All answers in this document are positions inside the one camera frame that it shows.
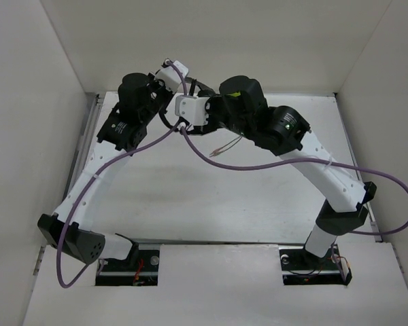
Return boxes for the black headphones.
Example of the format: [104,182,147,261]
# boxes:
[158,77,216,129]

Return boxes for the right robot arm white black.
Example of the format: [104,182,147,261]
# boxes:
[178,75,377,268]

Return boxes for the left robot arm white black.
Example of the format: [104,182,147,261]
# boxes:
[37,67,185,270]

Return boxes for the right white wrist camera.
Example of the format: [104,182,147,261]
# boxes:
[175,95,210,126]

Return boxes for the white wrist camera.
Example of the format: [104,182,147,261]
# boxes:
[175,95,210,126]
[155,59,189,94]

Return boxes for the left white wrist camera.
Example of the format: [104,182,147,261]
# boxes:
[155,59,189,94]

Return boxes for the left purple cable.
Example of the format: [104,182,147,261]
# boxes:
[56,60,188,289]

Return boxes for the front aluminium rail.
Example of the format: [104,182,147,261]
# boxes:
[132,238,304,247]

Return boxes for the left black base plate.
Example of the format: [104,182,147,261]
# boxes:
[95,243,160,287]

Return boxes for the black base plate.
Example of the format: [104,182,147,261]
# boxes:
[95,243,160,287]
[279,245,352,286]

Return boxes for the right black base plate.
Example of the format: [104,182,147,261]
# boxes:
[279,245,352,286]

